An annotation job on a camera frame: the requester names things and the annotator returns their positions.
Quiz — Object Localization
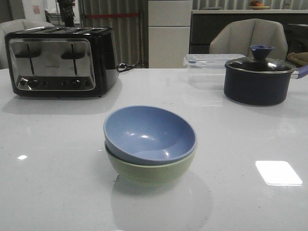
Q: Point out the white refrigerator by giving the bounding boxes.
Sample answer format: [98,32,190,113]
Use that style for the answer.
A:
[148,0,193,68]

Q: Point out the green bowl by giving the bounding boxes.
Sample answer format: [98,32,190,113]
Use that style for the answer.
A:
[104,144,197,186]

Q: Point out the beige upholstered chair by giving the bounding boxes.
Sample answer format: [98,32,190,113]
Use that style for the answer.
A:
[209,18,288,61]

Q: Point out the fruit plate on counter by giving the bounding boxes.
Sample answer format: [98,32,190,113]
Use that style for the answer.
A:
[249,0,270,10]

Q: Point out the black toaster power cable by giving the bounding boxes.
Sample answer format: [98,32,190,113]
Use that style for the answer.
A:
[115,62,139,73]

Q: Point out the clear plastic food container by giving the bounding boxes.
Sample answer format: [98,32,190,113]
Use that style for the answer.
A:
[183,54,244,90]

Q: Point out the blue bowl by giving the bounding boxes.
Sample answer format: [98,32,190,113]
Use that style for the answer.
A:
[103,105,197,166]

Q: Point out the tan cushion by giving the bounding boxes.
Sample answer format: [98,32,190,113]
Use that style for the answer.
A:
[287,52,308,66]

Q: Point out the dark blue saucepan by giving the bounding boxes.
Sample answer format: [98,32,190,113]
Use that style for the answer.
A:
[224,65,308,106]

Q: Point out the glass lid with blue knob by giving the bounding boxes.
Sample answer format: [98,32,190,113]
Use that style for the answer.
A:
[225,45,295,74]

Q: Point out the black and chrome toaster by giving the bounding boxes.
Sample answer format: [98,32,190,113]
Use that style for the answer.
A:
[5,26,119,97]

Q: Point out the dark kitchen counter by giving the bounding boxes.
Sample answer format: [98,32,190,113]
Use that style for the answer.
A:
[189,9,308,53]

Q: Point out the red barrier belt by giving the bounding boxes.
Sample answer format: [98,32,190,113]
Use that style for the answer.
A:
[85,13,141,19]

